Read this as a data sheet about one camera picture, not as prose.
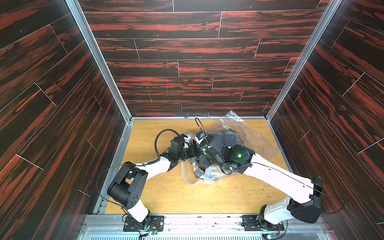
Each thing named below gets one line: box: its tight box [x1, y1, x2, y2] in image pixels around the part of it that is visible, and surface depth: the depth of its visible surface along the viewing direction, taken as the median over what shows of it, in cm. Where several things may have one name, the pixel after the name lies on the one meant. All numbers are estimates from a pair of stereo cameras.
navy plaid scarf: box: [210, 130, 242, 147], surface depth 92 cm
